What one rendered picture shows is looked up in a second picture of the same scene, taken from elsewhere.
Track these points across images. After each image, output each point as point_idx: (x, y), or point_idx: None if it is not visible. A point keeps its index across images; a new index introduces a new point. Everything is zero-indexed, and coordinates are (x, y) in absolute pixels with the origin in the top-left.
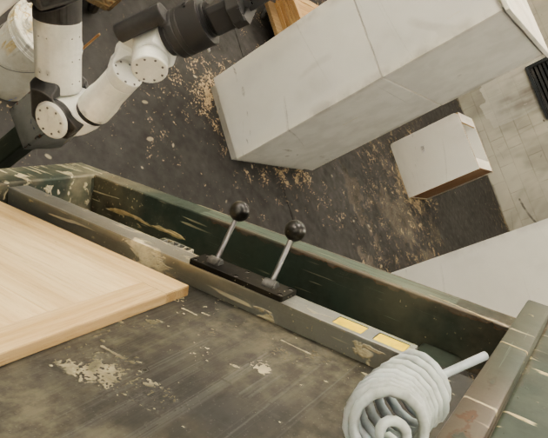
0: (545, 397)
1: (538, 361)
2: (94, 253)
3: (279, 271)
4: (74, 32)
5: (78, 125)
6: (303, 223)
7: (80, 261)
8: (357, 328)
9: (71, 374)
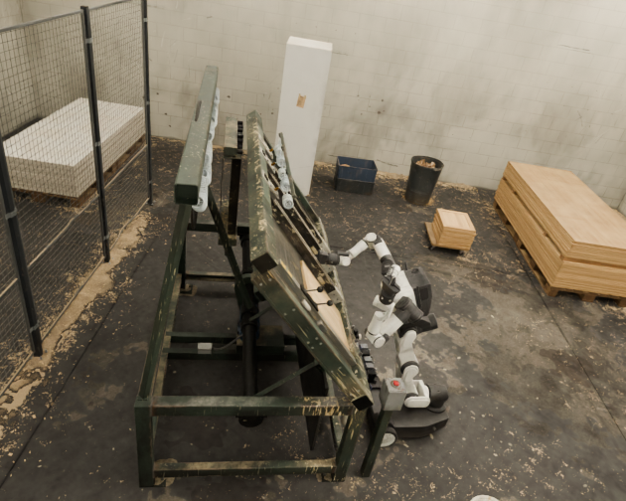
0: (270, 221)
1: (273, 233)
2: (324, 317)
3: (308, 290)
4: (392, 316)
5: (367, 328)
6: (321, 287)
7: (322, 312)
8: (288, 271)
9: (296, 265)
